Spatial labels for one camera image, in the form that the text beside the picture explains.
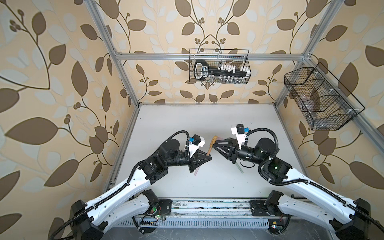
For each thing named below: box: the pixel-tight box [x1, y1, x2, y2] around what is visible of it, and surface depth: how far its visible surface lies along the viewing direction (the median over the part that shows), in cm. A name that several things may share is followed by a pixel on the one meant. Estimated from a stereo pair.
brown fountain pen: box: [207, 135, 218, 156], surface depth 61 cm
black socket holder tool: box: [193, 60, 250, 81], surface depth 84 cm
